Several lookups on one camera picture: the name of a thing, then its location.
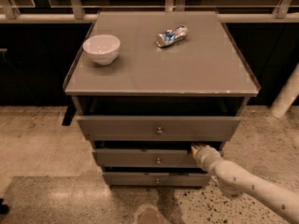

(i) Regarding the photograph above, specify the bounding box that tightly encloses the white ceramic bowl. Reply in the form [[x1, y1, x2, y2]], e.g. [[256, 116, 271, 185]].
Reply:
[[83, 35, 121, 65]]

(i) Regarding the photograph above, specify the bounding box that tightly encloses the grey drawer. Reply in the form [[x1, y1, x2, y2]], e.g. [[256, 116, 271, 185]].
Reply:
[[103, 172, 210, 187], [93, 148, 197, 168], [78, 116, 240, 142]]

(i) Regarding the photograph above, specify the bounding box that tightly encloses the crushed blue silver can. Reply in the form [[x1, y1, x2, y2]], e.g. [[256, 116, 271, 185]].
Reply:
[[156, 25, 188, 48]]

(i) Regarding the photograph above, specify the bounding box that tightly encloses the metal glass railing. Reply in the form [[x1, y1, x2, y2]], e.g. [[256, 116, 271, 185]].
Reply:
[[0, 0, 299, 23]]

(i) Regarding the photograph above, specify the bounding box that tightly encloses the black object at floor edge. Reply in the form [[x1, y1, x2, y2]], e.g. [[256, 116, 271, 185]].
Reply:
[[0, 199, 9, 215]]

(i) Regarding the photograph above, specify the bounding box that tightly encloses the grey bottom drawer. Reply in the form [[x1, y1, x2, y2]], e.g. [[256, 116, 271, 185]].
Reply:
[[103, 172, 210, 187]]

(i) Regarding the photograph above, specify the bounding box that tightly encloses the white diagonal pole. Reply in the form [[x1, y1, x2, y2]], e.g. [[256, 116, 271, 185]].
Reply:
[[270, 63, 299, 119]]

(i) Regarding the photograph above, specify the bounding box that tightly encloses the grey top drawer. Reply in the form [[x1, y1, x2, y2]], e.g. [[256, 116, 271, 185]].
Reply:
[[78, 116, 240, 142]]

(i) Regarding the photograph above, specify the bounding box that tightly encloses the grey drawer cabinet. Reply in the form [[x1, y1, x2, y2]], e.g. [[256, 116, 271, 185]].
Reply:
[[64, 11, 260, 174]]

